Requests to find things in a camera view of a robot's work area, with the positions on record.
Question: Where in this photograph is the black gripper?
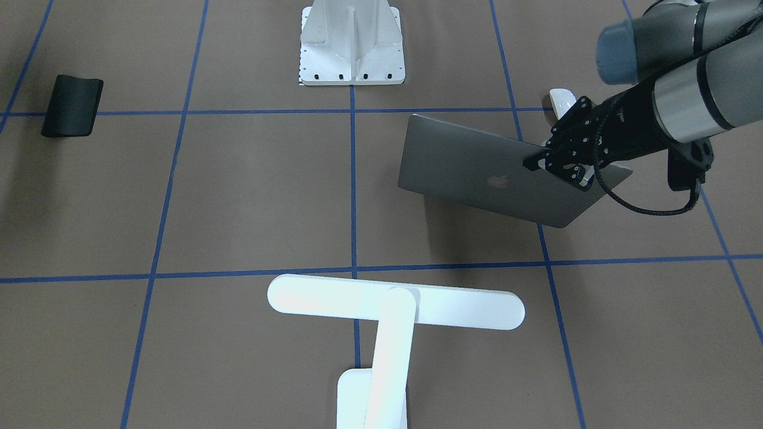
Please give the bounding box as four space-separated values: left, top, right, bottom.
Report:
523 95 656 192

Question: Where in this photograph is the white computer mouse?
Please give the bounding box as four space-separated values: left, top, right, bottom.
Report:
548 89 578 120

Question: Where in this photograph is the grey laptop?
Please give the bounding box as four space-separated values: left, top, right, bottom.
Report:
398 114 606 228

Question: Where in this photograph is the black mouse pad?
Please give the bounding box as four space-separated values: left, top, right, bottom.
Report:
41 75 104 138

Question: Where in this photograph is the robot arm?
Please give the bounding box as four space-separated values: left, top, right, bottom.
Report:
523 1 761 189

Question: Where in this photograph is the white desk lamp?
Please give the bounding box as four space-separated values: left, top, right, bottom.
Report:
267 274 526 428

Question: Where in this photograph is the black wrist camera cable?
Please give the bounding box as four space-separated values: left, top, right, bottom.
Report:
590 161 704 216

